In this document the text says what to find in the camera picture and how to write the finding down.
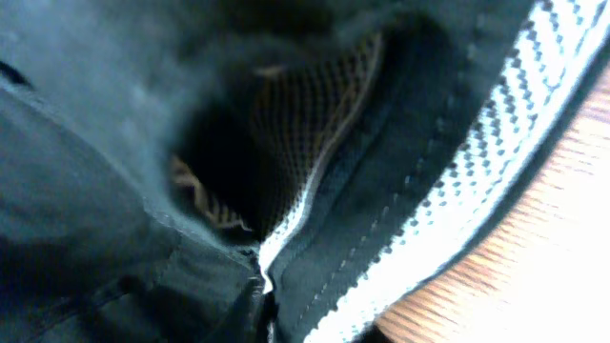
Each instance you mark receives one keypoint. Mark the black shorts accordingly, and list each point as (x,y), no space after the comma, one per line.
(266,171)

